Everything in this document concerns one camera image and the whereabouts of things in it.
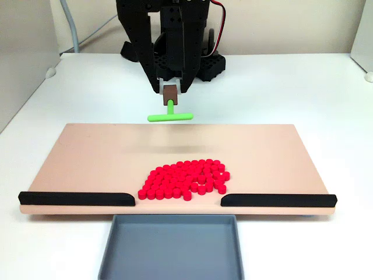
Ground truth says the thin grey cable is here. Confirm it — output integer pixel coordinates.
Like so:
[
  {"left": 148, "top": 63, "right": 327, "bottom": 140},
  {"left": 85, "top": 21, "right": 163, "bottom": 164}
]
[{"left": 78, "top": 13, "right": 119, "bottom": 47}]

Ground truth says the red white black servo cable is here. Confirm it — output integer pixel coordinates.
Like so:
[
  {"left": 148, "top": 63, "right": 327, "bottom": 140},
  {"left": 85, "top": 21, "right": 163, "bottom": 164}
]
[{"left": 209, "top": 0, "right": 227, "bottom": 56}]

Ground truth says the grey square tray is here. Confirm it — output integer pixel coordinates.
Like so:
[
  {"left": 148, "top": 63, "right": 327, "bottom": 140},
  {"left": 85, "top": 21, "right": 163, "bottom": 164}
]
[{"left": 97, "top": 214, "right": 245, "bottom": 280}]

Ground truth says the thick grey cable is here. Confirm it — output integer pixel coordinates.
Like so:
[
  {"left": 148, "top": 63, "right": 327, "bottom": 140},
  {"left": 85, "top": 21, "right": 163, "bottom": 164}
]
[{"left": 63, "top": 0, "right": 80, "bottom": 54}]

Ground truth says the black rail strip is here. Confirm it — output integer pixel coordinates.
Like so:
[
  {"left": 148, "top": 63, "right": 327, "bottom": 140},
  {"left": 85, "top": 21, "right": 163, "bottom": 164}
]
[
  {"left": 18, "top": 191, "right": 136, "bottom": 207},
  {"left": 220, "top": 193, "right": 338, "bottom": 208}
]

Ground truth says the beige board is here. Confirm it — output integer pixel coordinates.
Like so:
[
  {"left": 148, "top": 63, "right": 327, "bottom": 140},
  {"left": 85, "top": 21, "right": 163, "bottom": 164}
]
[{"left": 19, "top": 122, "right": 336, "bottom": 217}]

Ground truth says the green tool with brown handle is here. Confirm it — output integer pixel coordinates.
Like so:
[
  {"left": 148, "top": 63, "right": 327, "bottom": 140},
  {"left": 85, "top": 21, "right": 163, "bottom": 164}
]
[{"left": 147, "top": 84, "right": 194, "bottom": 123}]

